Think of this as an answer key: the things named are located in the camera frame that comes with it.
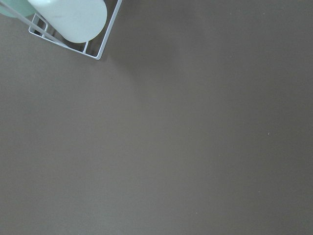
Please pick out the pale white-green cup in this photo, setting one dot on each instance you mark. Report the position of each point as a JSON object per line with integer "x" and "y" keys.
{"x": 78, "y": 21}

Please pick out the mint green cup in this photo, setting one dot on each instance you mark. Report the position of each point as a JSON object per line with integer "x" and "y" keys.
{"x": 21, "y": 6}

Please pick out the white wire cup rack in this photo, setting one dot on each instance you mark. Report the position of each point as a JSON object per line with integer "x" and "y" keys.
{"x": 39, "y": 27}

